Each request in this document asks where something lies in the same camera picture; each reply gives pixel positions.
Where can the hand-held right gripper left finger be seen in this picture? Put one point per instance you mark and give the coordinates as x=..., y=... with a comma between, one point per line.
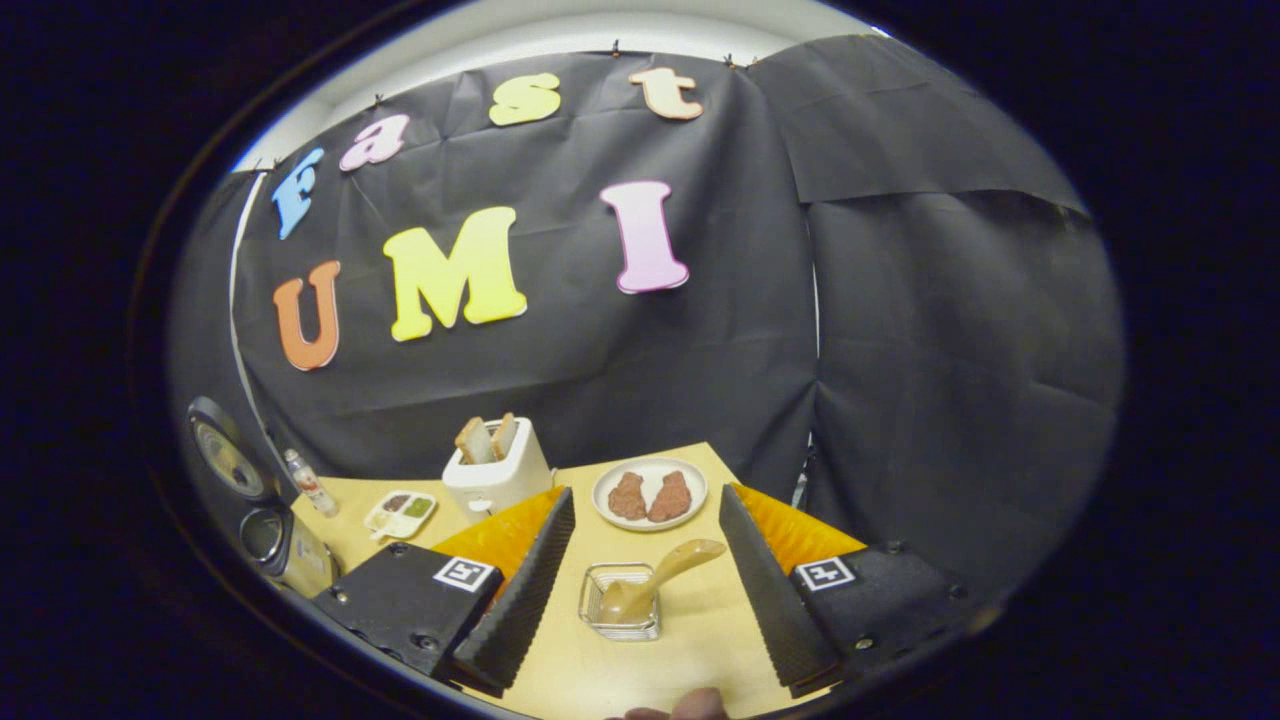
x=525, y=600

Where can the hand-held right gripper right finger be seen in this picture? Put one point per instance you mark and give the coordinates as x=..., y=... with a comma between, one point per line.
x=765, y=590

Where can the wooden spoon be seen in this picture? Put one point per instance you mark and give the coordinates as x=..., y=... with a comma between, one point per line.
x=640, y=597

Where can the dark grey rice cooker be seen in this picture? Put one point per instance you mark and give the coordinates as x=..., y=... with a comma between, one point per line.
x=305, y=570

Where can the white toaster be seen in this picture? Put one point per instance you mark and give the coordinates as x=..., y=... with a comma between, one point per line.
x=500, y=485

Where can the brown meat piece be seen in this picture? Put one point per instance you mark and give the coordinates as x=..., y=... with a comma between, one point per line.
x=627, y=497
x=670, y=497

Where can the white divided grain dish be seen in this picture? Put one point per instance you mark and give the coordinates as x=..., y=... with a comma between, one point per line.
x=400, y=515

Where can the toast slice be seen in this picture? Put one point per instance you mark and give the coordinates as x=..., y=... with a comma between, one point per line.
x=503, y=435
x=473, y=441

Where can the round white plate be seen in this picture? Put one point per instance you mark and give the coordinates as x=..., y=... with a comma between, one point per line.
x=650, y=465

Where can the black backdrop cloth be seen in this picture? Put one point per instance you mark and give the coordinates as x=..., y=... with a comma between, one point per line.
x=700, y=380

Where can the small glass jar red label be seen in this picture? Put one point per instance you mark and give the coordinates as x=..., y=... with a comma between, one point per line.
x=312, y=485

